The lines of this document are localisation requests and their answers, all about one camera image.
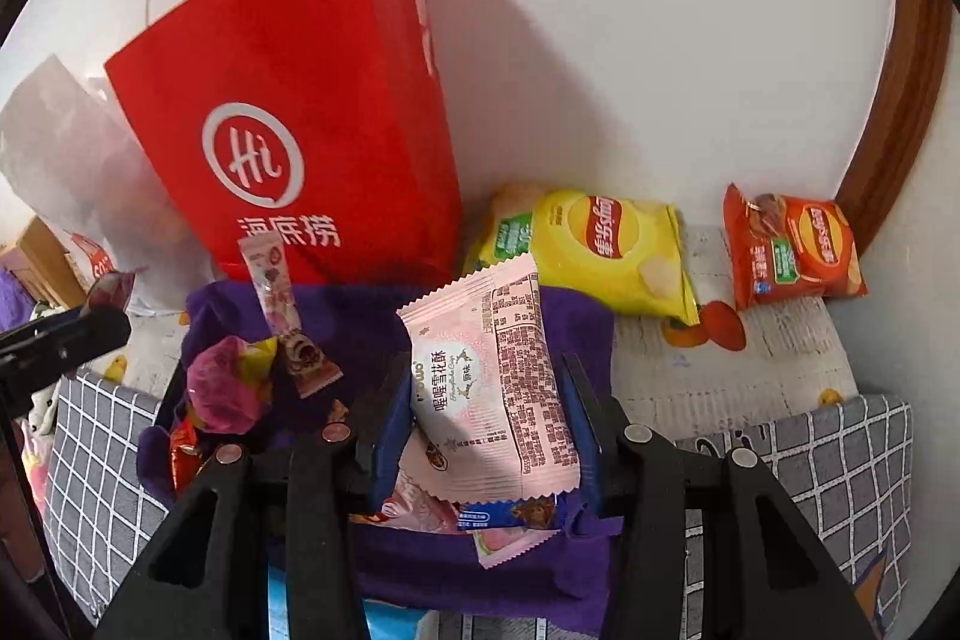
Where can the dark red snack packet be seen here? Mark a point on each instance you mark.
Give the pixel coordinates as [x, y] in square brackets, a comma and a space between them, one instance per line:
[187, 460]

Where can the pink stick snack packet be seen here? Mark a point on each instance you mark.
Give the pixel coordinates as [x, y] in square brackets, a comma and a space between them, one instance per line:
[277, 302]

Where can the red paper bag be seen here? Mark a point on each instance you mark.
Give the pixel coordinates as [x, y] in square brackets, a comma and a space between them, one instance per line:
[300, 123]

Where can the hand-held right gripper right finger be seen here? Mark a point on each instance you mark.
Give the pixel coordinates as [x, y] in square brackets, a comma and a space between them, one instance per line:
[585, 452]

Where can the pink peach cake packet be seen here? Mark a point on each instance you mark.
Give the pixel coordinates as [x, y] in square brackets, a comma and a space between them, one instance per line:
[427, 497]

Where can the blue cookie packet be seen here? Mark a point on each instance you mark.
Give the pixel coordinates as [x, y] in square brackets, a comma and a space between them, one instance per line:
[517, 512]

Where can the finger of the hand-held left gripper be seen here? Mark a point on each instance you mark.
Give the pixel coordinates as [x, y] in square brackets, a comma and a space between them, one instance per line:
[67, 340]

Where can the brown wooden door frame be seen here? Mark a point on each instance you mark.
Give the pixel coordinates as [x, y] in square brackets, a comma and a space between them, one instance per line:
[900, 123]

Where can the white plastic shopping bag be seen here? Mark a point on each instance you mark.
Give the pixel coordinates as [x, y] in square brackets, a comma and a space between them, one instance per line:
[67, 160]

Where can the grey checked blanket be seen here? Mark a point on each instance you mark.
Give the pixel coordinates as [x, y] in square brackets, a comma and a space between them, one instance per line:
[825, 460]

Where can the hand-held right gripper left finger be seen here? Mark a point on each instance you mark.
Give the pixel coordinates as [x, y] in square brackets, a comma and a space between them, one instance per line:
[386, 460]

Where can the yellow chips bag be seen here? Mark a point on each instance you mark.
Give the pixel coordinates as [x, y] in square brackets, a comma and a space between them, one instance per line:
[600, 250]

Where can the white fruit print sheet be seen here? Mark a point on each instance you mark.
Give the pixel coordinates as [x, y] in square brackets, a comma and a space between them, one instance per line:
[750, 370]

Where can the light wooden furniture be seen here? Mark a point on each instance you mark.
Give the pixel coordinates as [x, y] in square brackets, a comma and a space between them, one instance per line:
[45, 265]

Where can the red chips bag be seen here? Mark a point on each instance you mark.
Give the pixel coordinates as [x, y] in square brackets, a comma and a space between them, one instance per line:
[795, 250]

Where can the blue tissue pack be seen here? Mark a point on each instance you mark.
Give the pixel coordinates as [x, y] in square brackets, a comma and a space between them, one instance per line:
[300, 602]

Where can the purple cloth-lined box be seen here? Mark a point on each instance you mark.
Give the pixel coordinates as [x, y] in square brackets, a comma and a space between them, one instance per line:
[487, 587]

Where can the pale pink pastry packet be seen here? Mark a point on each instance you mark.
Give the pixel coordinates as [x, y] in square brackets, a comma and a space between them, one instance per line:
[487, 385]

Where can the purple plush toy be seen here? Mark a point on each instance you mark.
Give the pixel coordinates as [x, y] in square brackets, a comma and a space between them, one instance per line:
[15, 302]

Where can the magenta snack packet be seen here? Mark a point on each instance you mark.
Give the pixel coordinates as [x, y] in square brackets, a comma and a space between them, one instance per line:
[225, 389]

